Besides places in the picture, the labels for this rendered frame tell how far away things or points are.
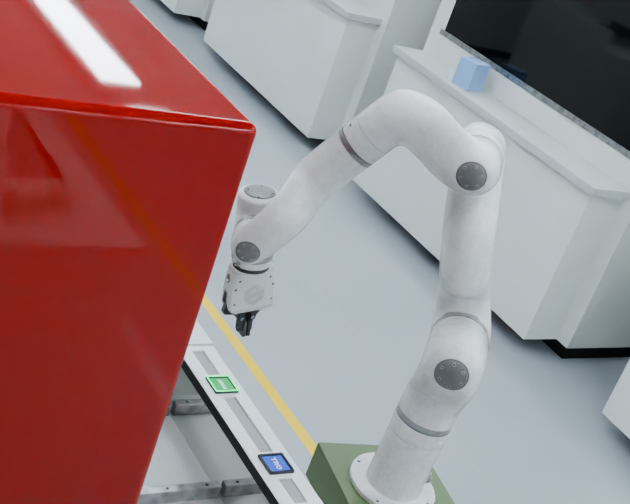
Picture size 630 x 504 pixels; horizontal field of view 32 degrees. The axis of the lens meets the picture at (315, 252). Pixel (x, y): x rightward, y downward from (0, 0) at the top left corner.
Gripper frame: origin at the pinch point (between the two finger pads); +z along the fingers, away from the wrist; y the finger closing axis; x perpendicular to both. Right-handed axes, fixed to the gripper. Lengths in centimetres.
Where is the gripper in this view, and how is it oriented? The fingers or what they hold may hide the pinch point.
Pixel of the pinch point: (243, 325)
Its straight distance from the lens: 227.4
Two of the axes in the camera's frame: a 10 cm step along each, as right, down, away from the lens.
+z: -1.3, 8.5, 5.1
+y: 8.7, -1.4, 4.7
